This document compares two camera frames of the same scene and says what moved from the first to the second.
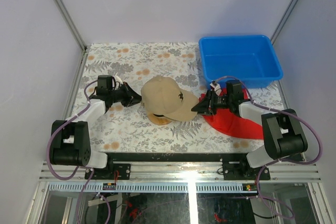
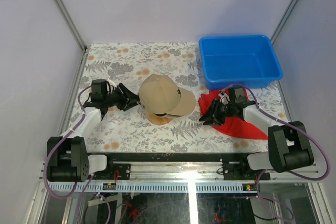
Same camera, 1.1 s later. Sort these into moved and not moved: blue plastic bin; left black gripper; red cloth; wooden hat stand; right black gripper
Moved: right black gripper
Not moved: red cloth; left black gripper; wooden hat stand; blue plastic bin
